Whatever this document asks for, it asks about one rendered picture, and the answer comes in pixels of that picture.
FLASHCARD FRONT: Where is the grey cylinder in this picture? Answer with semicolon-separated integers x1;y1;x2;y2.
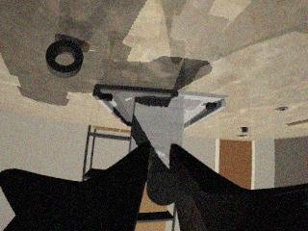
146;157;181;205

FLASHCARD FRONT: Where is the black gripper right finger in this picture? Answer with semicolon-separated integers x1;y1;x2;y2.
169;143;308;231

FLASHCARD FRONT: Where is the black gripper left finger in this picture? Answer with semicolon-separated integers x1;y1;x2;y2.
0;141;151;231

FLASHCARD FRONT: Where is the black ring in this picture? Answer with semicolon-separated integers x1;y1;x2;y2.
45;39;84;78

